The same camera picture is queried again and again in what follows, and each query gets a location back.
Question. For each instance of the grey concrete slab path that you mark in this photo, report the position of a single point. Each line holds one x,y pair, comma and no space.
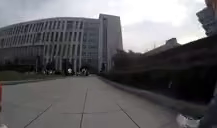
79,100

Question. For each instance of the grey stone kerb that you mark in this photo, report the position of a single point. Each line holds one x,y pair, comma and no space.
156,98

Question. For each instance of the dark hedge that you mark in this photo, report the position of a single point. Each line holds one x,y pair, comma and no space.
162,73

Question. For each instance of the grass strip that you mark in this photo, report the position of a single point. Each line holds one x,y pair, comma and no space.
16,75

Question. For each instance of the large grey curved building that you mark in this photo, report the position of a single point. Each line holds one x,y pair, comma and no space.
62,40

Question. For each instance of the tall grey building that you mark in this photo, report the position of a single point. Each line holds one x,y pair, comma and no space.
209,21

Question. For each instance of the distant grey building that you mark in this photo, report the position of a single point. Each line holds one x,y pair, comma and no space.
167,45

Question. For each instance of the row of dark bushes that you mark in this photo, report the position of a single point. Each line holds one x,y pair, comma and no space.
19,67

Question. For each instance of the low grey kerb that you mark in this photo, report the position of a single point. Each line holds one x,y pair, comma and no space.
26,81

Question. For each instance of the person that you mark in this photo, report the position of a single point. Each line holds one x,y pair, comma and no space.
212,113

